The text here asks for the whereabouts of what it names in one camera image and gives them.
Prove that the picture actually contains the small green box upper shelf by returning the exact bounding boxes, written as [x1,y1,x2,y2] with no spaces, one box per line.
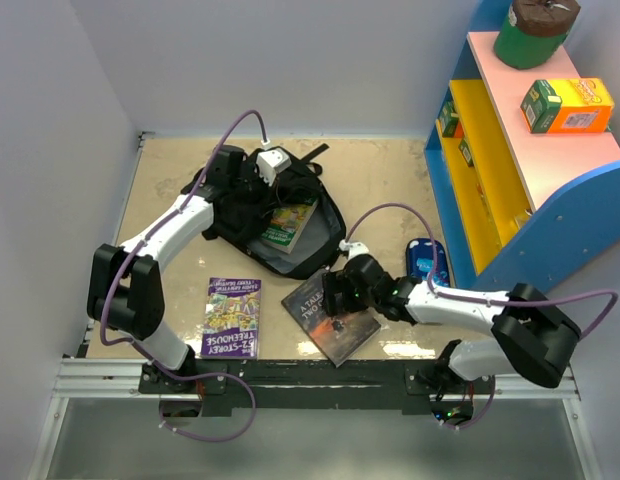
[438,100,464,138]

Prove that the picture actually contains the green brown cylinder container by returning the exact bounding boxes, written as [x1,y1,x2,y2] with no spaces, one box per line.
[493,0,581,70]

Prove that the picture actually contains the black student backpack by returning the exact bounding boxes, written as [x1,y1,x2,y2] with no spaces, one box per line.
[181,143,346,280]

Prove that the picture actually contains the small green box lower shelf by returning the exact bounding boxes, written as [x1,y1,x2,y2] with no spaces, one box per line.
[458,137,474,167]

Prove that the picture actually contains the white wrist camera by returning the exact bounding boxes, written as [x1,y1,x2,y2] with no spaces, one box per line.
[338,240,369,260]
[256,148,291,186]

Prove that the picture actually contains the green 104-storey treehouse book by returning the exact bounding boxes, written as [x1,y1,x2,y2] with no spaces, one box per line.
[260,200,318,253]

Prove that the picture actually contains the orange green crayon box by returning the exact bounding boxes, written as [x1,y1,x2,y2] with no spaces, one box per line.
[520,77,615,134]

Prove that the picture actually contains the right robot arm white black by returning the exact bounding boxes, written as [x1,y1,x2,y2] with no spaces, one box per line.
[322,254,581,393]

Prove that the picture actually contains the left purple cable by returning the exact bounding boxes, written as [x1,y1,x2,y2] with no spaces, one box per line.
[98,109,271,441]

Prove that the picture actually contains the purple 52-storey treehouse book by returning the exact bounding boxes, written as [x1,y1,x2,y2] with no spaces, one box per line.
[201,277,262,360]

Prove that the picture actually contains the colourful wooden shelf unit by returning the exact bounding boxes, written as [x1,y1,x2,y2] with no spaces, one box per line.
[424,1,620,291]

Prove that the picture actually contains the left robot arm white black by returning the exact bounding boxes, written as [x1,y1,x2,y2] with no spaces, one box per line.
[87,144,291,392]

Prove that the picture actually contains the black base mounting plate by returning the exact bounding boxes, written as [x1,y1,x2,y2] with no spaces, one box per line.
[139,359,494,420]

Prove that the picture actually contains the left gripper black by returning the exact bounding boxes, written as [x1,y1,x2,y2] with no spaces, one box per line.
[230,165,282,218]

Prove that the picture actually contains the blue pencil case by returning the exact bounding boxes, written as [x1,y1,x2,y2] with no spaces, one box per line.
[405,238,451,287]

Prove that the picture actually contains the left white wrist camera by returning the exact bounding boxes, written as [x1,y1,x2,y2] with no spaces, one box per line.
[256,148,291,186]

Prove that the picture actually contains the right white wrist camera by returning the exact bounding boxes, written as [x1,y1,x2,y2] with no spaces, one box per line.
[338,240,369,260]

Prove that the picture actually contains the small green box shelf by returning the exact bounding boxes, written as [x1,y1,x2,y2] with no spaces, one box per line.
[458,137,474,167]
[438,100,464,138]

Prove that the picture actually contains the tale of two cities book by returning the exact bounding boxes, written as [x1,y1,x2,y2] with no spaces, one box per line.
[281,269,381,367]

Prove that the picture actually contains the aluminium rail frame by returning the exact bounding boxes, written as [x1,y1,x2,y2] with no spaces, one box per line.
[33,140,595,479]

